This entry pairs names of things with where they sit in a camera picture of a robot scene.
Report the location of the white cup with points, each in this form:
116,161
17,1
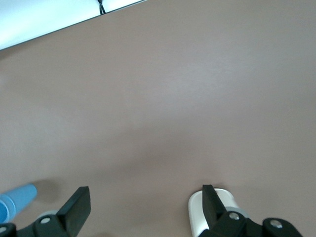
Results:
197,212

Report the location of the blue plastic cup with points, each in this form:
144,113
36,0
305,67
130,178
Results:
24,195
3,212

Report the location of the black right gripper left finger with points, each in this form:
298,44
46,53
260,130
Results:
74,209

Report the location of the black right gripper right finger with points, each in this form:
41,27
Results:
214,212

